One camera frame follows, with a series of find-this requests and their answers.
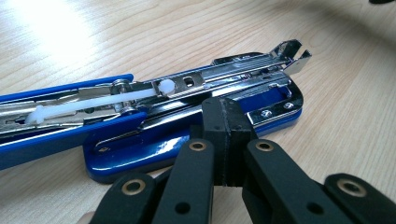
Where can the blue stapler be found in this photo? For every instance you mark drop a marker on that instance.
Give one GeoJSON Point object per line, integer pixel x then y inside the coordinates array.
{"type": "Point", "coordinates": [140, 149]}

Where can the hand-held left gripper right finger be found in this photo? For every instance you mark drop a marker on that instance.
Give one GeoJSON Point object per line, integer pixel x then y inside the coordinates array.
{"type": "Point", "coordinates": [274, 186]}

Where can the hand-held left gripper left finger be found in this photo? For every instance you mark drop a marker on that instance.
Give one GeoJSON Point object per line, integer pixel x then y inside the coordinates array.
{"type": "Point", "coordinates": [186, 186]}

